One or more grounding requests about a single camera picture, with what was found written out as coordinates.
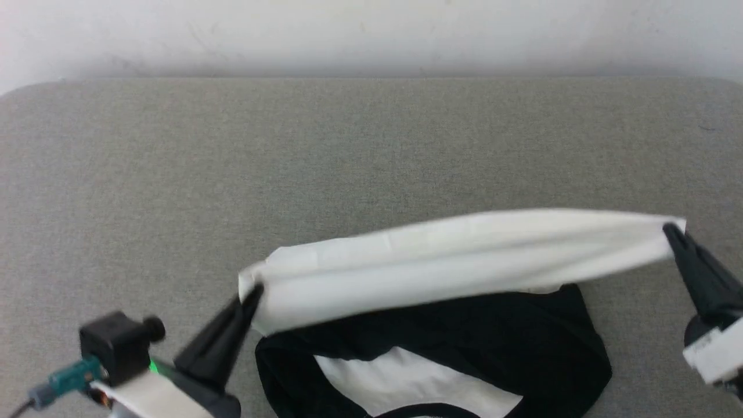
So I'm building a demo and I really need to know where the black and white garment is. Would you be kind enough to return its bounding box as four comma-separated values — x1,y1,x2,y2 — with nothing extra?
237,208,688,418

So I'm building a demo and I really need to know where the teal-plug left camera cable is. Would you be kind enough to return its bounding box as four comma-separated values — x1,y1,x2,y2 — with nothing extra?
10,355,108,418

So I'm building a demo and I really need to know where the grey-green fabric sofa cushion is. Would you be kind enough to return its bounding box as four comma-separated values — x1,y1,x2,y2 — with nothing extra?
0,77,743,418

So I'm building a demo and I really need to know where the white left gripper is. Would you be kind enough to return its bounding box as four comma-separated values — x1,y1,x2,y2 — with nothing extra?
92,283,265,418

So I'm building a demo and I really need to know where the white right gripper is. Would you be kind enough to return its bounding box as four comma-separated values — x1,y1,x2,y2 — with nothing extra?
662,223,743,402

